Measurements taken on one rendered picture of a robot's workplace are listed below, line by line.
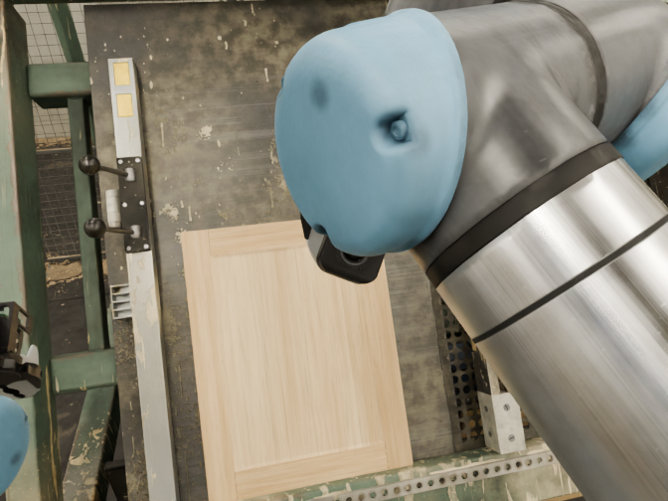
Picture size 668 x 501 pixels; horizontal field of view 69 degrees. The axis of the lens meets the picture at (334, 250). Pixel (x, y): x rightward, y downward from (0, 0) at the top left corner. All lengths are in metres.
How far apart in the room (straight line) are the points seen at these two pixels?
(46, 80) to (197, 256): 0.53
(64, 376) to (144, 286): 0.26
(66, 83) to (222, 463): 0.90
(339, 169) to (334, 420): 0.99
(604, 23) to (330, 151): 0.13
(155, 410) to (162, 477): 0.13
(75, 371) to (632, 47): 1.12
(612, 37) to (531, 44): 0.05
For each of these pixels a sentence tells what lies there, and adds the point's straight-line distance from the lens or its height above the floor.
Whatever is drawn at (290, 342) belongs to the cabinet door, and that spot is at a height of 1.12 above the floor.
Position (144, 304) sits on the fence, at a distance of 1.07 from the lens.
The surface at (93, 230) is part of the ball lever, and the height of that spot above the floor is 1.42.
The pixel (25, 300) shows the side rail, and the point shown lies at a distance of 1.13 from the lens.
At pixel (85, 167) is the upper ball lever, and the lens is 1.02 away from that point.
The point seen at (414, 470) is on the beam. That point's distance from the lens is 1.15.
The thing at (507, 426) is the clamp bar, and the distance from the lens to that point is 1.19.
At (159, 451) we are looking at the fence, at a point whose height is 1.01.
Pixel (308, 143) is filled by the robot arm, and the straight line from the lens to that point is 0.16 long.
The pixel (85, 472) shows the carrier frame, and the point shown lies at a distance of 1.41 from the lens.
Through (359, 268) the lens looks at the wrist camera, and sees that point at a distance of 0.35.
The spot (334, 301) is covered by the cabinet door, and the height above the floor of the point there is 1.18.
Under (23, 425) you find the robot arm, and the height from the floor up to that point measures 1.58.
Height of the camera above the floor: 1.87
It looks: 33 degrees down
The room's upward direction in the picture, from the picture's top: straight up
